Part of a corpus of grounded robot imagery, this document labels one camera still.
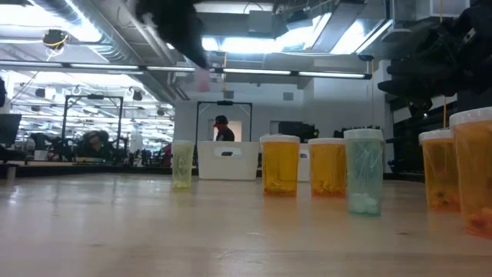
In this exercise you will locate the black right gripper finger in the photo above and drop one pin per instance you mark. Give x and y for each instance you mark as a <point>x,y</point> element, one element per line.
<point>419,68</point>
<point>415,87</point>

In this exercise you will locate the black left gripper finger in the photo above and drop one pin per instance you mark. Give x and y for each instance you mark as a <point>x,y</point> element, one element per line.
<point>198,54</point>

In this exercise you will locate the teal medicine bottle white cap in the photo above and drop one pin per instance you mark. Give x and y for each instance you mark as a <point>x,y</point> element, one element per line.
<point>364,173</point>

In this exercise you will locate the yellow-green medicine bottle white cap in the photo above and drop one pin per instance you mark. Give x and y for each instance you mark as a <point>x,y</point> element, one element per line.
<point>182,165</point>

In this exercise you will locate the amber medicine bottle white cap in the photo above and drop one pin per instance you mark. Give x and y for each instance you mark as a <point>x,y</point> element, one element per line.
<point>327,169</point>
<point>440,173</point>
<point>280,165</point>

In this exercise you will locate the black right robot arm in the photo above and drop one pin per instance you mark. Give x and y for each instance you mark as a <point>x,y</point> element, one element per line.
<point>480,57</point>

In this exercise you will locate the large amber medicine bottle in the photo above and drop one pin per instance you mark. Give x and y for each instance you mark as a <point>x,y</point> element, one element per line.
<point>474,173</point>

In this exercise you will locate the white plastic bin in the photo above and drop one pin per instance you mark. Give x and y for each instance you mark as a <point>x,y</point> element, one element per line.
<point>228,165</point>
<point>303,165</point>

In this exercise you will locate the long ceiling light bar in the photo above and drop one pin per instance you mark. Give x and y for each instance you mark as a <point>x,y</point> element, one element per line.
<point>115,66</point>

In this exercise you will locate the person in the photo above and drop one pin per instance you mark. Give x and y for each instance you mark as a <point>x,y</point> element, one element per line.
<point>223,132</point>

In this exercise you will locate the black ceiling dome fixture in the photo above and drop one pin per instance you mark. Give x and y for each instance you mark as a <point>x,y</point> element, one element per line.
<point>55,38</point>

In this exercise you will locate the black background equipment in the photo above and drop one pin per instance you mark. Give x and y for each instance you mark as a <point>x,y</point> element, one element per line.
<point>298,131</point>

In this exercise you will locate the dark computer monitor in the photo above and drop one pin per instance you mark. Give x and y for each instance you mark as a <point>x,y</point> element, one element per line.
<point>8,129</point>

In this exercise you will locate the black gantry frame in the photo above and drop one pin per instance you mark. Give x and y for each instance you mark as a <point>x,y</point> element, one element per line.
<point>92,97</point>
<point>225,103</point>

